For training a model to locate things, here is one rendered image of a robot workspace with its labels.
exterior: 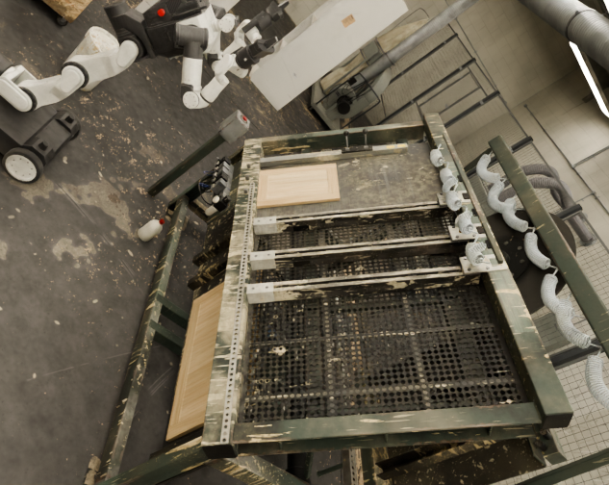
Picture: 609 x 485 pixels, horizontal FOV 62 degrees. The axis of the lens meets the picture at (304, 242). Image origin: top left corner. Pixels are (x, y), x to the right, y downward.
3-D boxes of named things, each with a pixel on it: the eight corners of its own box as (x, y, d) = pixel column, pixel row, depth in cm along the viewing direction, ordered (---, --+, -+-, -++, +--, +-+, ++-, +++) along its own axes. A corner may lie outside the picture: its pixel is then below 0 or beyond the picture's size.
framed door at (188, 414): (196, 302, 311) (193, 300, 310) (263, 261, 289) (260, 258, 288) (168, 442, 244) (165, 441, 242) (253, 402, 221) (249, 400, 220)
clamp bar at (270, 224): (256, 225, 285) (248, 191, 269) (469, 205, 277) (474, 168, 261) (255, 237, 277) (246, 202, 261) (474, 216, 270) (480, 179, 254)
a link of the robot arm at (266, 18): (278, 9, 285) (261, 22, 287) (270, -4, 277) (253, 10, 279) (288, 21, 279) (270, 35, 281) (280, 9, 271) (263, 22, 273)
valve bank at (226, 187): (201, 164, 333) (227, 143, 324) (216, 178, 341) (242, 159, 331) (190, 211, 296) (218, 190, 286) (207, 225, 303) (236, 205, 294)
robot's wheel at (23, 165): (-6, 165, 272) (14, 144, 264) (-1, 161, 276) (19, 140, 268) (26, 191, 281) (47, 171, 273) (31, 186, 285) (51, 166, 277)
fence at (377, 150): (261, 163, 334) (260, 158, 331) (406, 148, 328) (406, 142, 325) (261, 167, 330) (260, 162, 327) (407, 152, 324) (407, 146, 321)
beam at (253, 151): (247, 152, 357) (244, 139, 350) (264, 150, 356) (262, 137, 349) (206, 460, 192) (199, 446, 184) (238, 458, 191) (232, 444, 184)
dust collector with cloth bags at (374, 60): (308, 78, 904) (415, -6, 815) (332, 108, 936) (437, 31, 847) (305, 108, 795) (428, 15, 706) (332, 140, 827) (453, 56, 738)
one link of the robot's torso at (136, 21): (98, 10, 244) (131, -1, 240) (108, 3, 254) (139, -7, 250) (126, 66, 260) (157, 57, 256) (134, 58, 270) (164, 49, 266)
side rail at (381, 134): (264, 151, 356) (262, 137, 349) (421, 135, 349) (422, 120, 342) (264, 155, 352) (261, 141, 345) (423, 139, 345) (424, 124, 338)
